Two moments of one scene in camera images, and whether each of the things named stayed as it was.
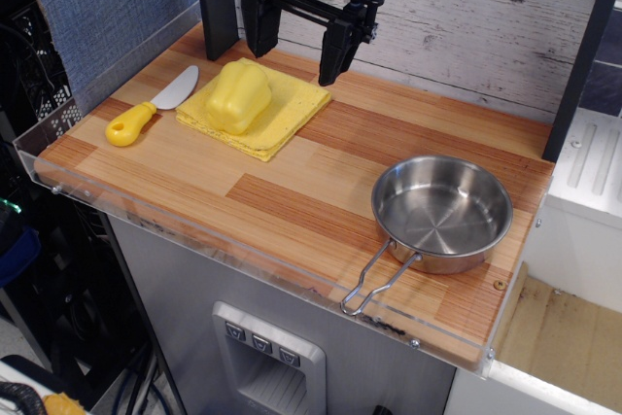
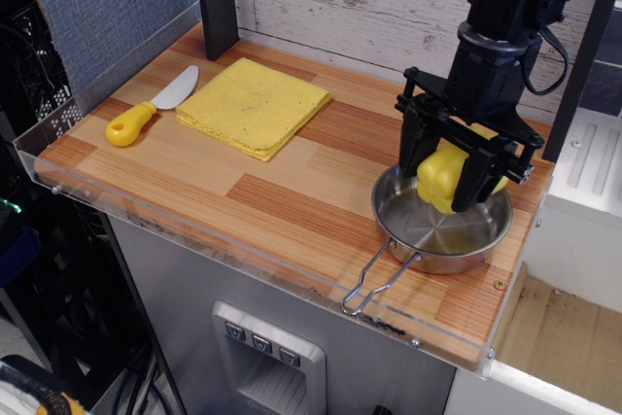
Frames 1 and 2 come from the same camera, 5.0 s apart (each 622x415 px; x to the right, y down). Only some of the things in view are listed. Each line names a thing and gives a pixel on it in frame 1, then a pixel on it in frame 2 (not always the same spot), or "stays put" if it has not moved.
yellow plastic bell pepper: [239, 97] to [438, 172]
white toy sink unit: [559, 351] stays put
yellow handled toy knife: [126, 128] stays put
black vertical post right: [572, 87] stays put
